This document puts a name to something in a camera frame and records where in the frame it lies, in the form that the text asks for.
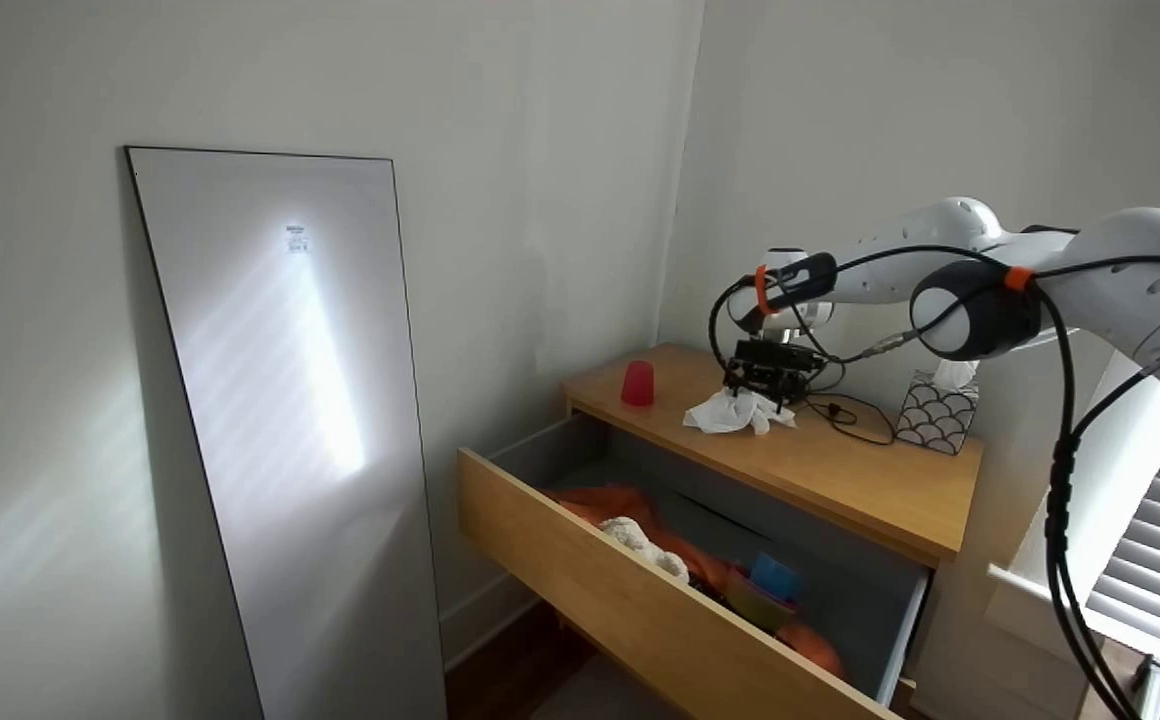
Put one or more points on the white fuzzy plush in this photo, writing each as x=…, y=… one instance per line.
x=641, y=545

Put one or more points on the white cloth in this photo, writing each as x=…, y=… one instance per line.
x=726, y=416

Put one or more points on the red plastic cup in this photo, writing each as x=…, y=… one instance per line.
x=636, y=384

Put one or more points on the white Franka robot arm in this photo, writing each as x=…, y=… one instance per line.
x=1141, y=283

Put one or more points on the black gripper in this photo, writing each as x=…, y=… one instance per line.
x=777, y=360

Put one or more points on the blue cup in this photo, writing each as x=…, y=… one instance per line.
x=777, y=577

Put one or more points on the scale patterned tissue box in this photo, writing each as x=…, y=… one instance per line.
x=936, y=420

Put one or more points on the open wooden drawer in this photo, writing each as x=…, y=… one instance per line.
x=604, y=584

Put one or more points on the light wood dresser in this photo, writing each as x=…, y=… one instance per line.
x=874, y=492

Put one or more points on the small white paper towel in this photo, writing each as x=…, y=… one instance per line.
x=780, y=416

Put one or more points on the white window sill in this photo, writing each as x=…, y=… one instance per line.
x=1046, y=615

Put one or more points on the white tissue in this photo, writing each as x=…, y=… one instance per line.
x=959, y=377

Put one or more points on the orange cloth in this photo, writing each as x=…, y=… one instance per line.
x=723, y=565

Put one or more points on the white leaning board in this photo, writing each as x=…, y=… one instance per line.
x=287, y=441

